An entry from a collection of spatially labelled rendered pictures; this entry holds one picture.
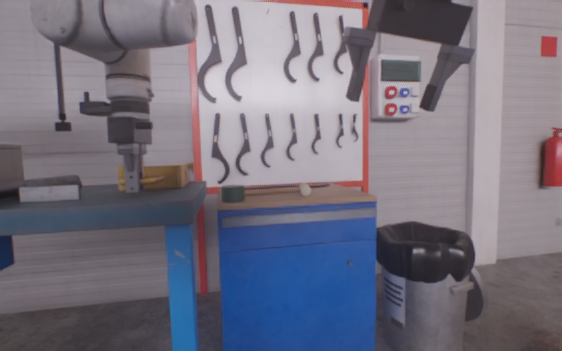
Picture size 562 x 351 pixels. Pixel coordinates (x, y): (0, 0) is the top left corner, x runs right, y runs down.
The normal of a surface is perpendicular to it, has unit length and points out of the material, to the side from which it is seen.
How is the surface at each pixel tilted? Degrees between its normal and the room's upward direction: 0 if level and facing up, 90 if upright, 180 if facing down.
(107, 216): 90
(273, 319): 90
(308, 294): 90
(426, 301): 93
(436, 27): 114
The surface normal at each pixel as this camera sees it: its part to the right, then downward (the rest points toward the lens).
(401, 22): 0.11, 0.47
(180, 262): 0.19, 0.07
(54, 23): -0.18, 0.23
